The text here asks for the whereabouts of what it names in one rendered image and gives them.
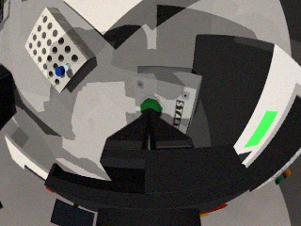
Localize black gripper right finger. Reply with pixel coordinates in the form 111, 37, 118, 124
150, 108, 195, 150

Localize white tube rack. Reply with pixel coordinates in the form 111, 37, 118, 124
25, 8, 95, 93

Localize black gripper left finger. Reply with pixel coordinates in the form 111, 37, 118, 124
103, 108, 150, 150

